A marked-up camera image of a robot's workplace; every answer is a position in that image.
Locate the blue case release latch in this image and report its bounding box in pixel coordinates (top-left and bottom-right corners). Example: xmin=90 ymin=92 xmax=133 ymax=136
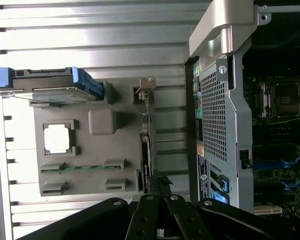
xmin=209 ymin=191 xmax=230 ymax=205

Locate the grey plastic parts rack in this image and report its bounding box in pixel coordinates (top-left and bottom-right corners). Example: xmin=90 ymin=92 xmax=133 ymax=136
xmin=28 ymin=79 xmax=158 ymax=197

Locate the green RAM stick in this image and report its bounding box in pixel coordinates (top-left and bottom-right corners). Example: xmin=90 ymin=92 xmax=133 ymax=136
xmin=41 ymin=162 xmax=125 ymax=174

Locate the green motherboard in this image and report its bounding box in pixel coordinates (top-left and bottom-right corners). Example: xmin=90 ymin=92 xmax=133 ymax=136
xmin=242 ymin=74 xmax=300 ymax=221

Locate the blue expansion slot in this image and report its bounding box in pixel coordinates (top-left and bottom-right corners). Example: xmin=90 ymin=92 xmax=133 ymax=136
xmin=252 ymin=152 xmax=300 ymax=171

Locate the black grey open PC case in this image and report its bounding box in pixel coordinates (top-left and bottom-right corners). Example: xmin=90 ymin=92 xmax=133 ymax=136
xmin=184 ymin=0 xmax=300 ymax=221

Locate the silver CPU chip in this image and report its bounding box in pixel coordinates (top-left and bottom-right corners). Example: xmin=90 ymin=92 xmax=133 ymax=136
xmin=43 ymin=123 xmax=75 ymax=154

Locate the metal CPU socket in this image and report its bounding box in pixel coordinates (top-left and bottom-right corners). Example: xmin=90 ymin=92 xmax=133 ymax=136
xmin=258 ymin=77 xmax=300 ymax=120

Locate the hard disk in blue caddy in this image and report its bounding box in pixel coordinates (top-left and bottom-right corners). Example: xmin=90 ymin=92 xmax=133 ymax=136
xmin=0 ymin=66 xmax=106 ymax=104

